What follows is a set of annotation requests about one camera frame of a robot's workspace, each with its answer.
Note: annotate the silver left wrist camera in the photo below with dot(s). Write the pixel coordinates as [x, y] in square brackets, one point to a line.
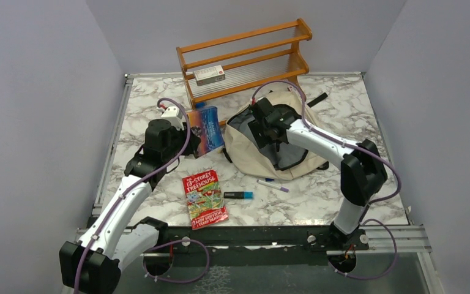
[174, 116]

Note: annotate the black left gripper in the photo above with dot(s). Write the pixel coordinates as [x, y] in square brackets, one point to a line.
[194, 141]

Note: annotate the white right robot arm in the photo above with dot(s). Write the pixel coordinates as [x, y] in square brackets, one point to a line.
[361, 168]

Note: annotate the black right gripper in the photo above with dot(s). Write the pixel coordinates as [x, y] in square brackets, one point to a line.
[256, 130]

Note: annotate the beige canvas backpack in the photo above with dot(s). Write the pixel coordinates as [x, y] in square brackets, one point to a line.
[263, 158]

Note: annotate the black blue highlighter marker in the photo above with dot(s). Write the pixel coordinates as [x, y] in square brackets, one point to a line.
[238, 195]

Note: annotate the wooden two-tier shelf rack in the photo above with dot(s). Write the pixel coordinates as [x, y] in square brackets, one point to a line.
[249, 60]

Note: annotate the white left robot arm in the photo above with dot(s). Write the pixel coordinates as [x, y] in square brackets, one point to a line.
[94, 263]

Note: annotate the blue Jane Eyre book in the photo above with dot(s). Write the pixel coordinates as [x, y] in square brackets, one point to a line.
[206, 130]

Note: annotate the red Treehouse book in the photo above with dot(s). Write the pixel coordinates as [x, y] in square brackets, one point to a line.
[204, 198]

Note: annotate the white purple-capped pen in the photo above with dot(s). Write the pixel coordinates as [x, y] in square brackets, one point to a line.
[273, 186]

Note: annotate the white red box on shelf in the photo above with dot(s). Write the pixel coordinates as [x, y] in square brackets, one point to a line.
[209, 75]

